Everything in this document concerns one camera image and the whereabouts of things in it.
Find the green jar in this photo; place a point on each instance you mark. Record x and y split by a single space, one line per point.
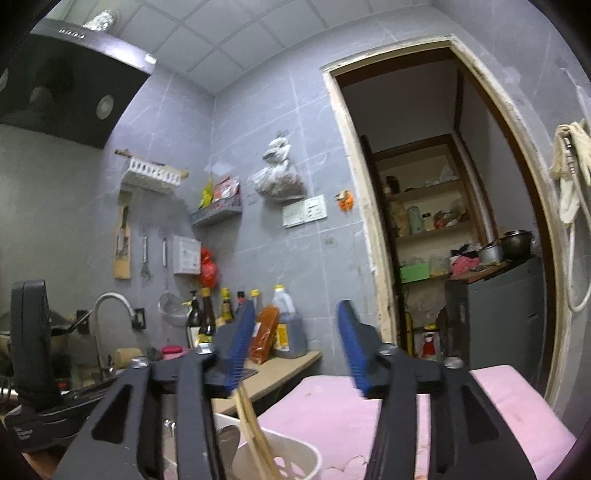
414 219

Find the white wall switch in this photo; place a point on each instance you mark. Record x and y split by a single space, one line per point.
293 216

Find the white door frame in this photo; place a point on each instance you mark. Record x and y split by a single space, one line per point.
355 184

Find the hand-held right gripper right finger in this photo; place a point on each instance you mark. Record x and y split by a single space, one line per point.
351 346

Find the black cap sauce bottle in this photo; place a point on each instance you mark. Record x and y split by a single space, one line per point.
240 296

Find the small glass jar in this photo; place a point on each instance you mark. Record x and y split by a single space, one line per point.
428 222

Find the black range hood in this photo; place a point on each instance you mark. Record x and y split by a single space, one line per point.
69 83

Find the red plastic bag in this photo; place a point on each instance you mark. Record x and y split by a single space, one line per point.
207 267

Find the tall dark soy sauce bottle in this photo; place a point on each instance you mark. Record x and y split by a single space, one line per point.
207 314

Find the seasoning packets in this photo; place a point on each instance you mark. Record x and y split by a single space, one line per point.
221 189

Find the dark sauce bottle pump top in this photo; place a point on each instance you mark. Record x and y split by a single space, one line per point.
195 321

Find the pink rag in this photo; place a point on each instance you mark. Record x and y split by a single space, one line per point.
464 266

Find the pink soap dish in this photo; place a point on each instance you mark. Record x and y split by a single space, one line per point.
175 354

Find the orange wall hook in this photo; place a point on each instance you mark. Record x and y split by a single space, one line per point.
345 200

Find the red white bottle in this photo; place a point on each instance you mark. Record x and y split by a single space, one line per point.
430 344

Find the black wok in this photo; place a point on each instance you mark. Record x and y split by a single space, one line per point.
60 330

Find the yellow sponge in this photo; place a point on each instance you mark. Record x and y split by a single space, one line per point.
127 357

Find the metal spoon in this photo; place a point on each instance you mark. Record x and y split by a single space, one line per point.
226 438

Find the white wall socket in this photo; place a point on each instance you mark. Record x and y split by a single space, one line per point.
315 207

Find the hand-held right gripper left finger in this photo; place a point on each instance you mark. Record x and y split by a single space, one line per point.
242 341

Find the dark wooden door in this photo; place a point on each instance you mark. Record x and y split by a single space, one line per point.
383 277

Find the black wall outlet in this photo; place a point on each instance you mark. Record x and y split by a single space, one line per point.
139 318

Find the pink floral table cloth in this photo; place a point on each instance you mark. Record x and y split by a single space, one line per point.
332 415

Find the hanging metal strainer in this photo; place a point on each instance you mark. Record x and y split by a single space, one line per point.
171 307

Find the yellow cap sauce bottle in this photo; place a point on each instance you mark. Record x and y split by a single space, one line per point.
225 307

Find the clear yellow cap bottle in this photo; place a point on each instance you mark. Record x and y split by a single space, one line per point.
255 300

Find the plastic bag of dried goods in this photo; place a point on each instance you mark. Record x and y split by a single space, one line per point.
279 180

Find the wooden shelf unit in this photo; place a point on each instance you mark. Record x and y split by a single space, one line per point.
429 189

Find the small metal pot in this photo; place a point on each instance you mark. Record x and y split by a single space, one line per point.
490 254

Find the metal faucet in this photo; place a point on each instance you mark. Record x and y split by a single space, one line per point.
108 300

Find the black pot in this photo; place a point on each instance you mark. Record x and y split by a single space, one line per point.
517 243

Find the green box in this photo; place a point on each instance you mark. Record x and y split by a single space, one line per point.
414 273

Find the large oil jug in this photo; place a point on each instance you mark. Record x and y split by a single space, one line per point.
288 323

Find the hanging metal peeler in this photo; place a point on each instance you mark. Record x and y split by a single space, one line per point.
146 258

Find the orange spice bag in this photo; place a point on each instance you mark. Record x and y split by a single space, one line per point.
264 334

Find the white plastic utensil holder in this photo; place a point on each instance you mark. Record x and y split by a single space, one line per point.
295 454

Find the aluminium exhaust duct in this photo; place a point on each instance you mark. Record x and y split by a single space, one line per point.
101 19

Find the white wall basket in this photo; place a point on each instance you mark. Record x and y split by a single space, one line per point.
150 175

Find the white wall box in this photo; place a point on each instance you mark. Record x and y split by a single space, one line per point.
187 255

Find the grey cabinet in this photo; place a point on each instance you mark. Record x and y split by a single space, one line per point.
498 314

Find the grey wall shelf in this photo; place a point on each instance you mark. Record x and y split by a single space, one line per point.
217 213

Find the beige kitchen counter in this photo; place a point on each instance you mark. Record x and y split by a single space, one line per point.
277 369

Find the wooden knife holder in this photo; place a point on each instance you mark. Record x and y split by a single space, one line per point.
123 240

